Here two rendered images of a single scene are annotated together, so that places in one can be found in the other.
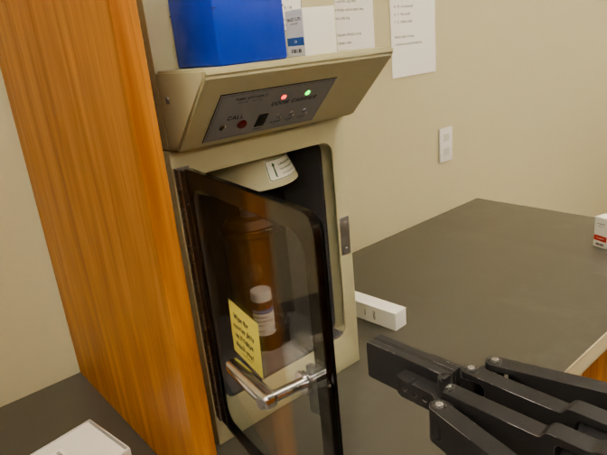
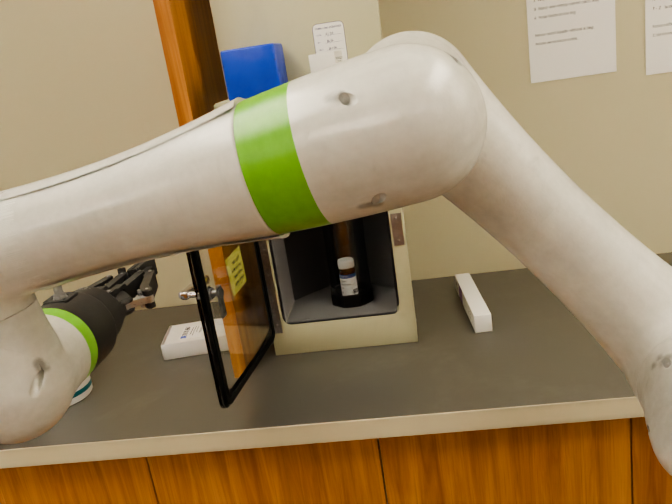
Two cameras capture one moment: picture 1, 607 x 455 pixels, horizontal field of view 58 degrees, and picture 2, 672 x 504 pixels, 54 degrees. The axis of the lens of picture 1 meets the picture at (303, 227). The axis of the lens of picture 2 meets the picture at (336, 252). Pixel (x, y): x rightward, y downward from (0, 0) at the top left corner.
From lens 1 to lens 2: 94 cm
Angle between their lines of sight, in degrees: 44
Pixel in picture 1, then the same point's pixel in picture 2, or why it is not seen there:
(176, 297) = not seen: hidden behind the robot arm
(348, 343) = (403, 322)
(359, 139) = (585, 143)
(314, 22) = (318, 64)
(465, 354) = (494, 365)
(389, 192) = (634, 208)
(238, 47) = (241, 89)
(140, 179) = not seen: hidden behind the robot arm
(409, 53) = not seen: outside the picture
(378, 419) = (367, 377)
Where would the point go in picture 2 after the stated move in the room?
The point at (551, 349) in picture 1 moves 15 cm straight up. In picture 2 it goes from (567, 387) to (564, 310)
